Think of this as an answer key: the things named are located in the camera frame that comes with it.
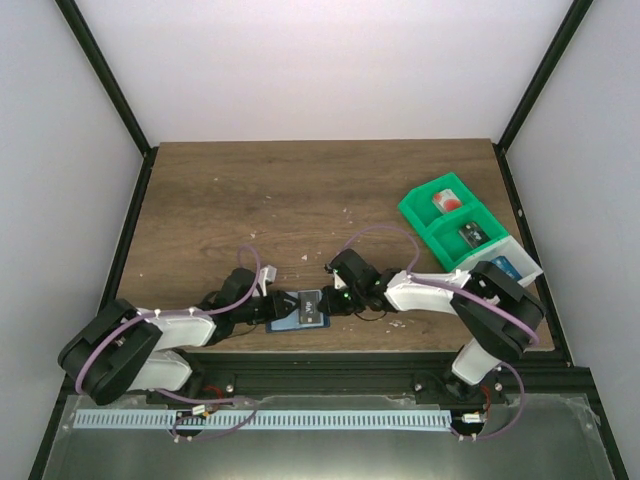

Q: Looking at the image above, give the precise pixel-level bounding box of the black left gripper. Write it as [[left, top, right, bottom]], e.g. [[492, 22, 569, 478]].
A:
[[234, 290, 302, 325]]

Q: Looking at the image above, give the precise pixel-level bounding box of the red white card in bin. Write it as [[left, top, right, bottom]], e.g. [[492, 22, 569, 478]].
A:
[[432, 189, 463, 214]]

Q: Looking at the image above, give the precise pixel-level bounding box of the white bin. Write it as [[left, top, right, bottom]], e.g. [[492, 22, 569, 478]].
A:
[[450, 235, 543, 287]]

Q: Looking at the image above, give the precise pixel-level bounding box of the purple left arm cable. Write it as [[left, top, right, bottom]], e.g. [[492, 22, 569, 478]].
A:
[[74, 244, 274, 444]]

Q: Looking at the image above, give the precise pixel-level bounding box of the dark card in bin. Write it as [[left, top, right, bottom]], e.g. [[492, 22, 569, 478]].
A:
[[458, 222, 490, 249]]

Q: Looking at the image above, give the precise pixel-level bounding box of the blue card in bin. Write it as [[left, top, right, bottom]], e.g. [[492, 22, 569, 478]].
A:
[[491, 255, 522, 281]]

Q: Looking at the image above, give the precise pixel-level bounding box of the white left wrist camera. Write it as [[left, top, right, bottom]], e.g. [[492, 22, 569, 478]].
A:
[[256, 265, 277, 296]]

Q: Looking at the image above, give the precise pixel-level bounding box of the black frame post left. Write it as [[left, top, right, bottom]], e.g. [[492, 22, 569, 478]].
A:
[[53, 0, 153, 159]]

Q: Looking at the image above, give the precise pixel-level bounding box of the blue leather card holder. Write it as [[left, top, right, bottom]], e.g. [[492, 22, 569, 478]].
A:
[[265, 291, 330, 334]]

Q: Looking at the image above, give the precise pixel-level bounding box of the light blue slotted cable duct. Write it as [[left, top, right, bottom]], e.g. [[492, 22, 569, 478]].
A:
[[72, 409, 452, 433]]

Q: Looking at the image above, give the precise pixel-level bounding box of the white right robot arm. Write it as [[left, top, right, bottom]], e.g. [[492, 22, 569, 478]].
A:
[[318, 248, 545, 403]]

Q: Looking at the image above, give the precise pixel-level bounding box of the metal front plate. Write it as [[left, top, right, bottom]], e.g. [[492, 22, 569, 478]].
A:
[[43, 394, 614, 479]]

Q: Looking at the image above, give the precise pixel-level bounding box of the green bin far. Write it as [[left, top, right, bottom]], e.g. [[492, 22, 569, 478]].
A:
[[398, 172, 479, 237]]

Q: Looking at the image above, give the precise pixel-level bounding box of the black frame post right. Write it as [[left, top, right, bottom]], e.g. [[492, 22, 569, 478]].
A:
[[497, 0, 596, 151]]

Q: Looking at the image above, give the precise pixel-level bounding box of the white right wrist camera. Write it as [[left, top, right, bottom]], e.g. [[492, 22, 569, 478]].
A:
[[325, 263, 348, 291]]

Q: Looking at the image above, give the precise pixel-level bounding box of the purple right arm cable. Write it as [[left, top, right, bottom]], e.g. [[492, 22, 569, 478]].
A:
[[324, 225, 541, 444]]

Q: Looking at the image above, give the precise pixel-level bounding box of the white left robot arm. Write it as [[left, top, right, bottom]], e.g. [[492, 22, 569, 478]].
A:
[[58, 265, 300, 405]]

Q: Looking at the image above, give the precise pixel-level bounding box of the black front frame rail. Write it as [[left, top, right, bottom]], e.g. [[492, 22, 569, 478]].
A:
[[177, 352, 599, 406]]

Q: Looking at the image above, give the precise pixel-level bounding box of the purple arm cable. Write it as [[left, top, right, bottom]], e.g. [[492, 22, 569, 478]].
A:
[[74, 244, 274, 444], [324, 225, 541, 444]]

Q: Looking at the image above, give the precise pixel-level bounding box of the green bin middle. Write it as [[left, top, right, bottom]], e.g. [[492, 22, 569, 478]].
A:
[[425, 203, 509, 271]]

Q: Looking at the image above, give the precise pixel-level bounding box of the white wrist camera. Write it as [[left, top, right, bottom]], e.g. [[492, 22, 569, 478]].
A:
[[325, 263, 348, 291], [256, 265, 277, 296]]

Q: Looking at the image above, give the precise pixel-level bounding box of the black frame post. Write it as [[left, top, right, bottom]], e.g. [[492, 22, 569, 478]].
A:
[[53, 0, 153, 159], [497, 0, 596, 151]]

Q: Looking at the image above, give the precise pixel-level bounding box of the green bin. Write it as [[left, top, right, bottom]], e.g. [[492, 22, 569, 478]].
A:
[[425, 203, 509, 271], [398, 172, 479, 237]]

